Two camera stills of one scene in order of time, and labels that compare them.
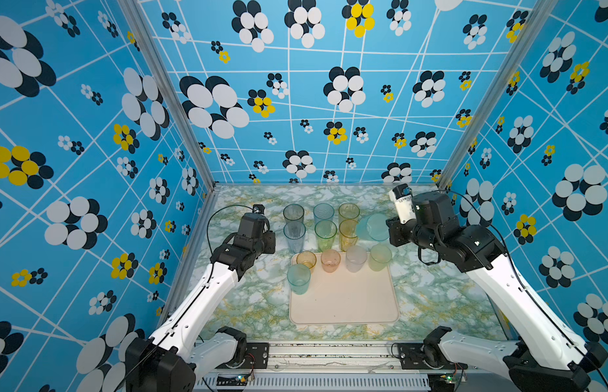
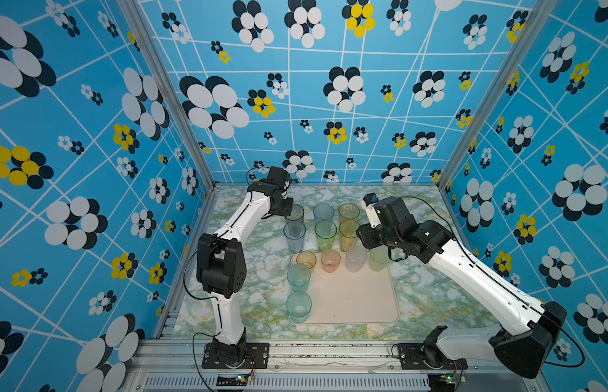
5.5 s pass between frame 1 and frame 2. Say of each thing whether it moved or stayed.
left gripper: moved
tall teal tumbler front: stayed
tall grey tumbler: stayed
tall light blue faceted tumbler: stayed
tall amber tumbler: stayed
